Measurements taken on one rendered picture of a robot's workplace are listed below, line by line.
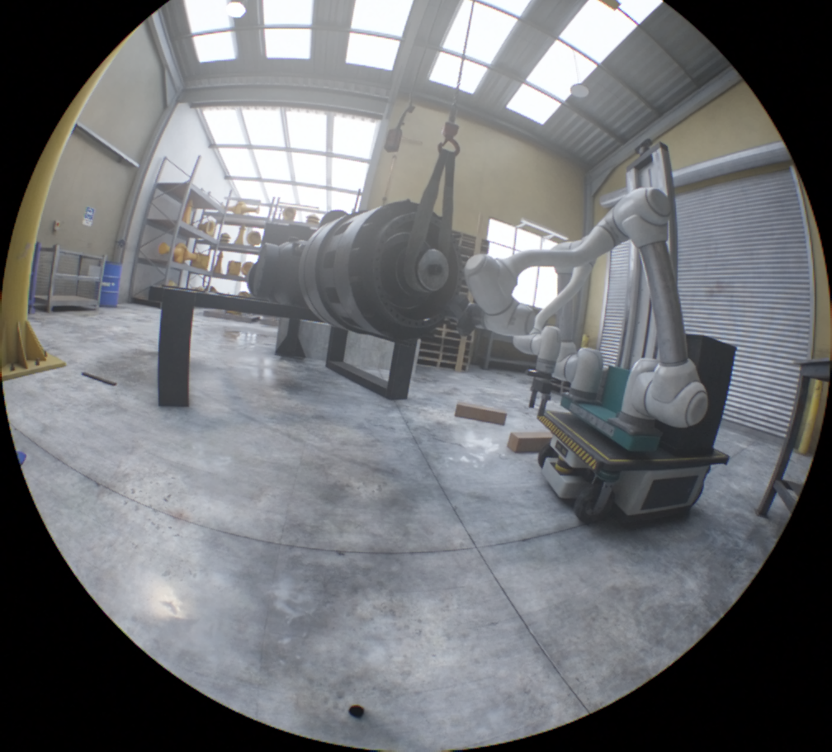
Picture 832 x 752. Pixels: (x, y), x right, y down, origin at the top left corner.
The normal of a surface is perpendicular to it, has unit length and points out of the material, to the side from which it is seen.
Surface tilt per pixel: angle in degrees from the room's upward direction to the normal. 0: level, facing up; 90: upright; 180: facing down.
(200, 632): 0
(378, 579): 0
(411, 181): 90
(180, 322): 90
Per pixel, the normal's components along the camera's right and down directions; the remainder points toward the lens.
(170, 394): 0.69, 0.16
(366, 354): 0.22, 0.09
